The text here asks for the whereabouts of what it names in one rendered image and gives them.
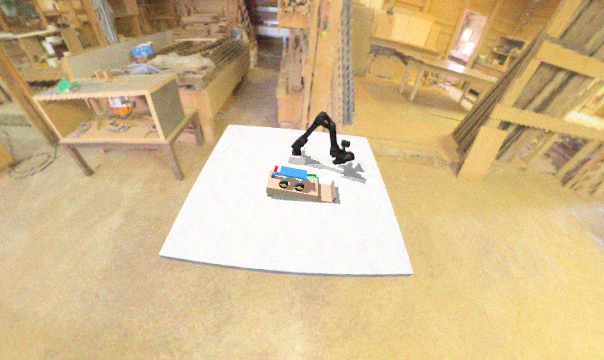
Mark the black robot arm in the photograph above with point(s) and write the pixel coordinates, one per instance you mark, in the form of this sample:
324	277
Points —
334	149

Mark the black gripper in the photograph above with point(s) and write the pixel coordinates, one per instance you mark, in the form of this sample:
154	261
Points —
345	144

